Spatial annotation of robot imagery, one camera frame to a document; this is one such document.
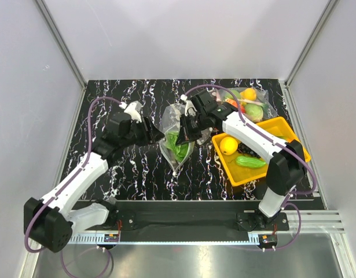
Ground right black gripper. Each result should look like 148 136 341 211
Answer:
176 112 208 147

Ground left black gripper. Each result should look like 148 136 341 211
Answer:
122 116 164 148

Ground green fake bok choy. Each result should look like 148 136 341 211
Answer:
165 131 189 162

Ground clear zip bag with lemon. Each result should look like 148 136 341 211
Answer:
159 103 194 176

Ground yellow fake lemon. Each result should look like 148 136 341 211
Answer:
219 136 238 155

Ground clear zip bag with mushroom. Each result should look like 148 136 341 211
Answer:
196 89 218 145

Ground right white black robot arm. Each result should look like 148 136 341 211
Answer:
176 85 307 230

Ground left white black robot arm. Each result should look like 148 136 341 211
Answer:
24 112 164 253

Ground black fake grape bunch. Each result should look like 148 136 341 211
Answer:
237 142 261 159

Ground green fake bitter gourd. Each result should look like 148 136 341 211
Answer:
235 156 266 169

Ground clear bag of fake fruit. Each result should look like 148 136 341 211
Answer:
212 87 278 123

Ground fake mango in tray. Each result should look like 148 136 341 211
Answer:
276 136 291 142

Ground black marble pattern mat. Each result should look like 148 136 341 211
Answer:
61 79 289 201

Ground left small connector board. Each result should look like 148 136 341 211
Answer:
104 232 120 243

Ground small connector board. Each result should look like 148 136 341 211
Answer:
259 235 278 247
104 232 120 243

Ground right small connector board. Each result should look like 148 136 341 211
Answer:
259 235 278 247

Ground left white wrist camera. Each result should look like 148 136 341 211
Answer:
119 101 142 122

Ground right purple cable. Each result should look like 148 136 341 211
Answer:
183 84 317 251

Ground purple cable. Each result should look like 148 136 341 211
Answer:
24 96 126 276
183 84 317 251

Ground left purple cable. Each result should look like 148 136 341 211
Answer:
24 96 126 276

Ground slotted white cable duct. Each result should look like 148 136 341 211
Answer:
68 231 260 246

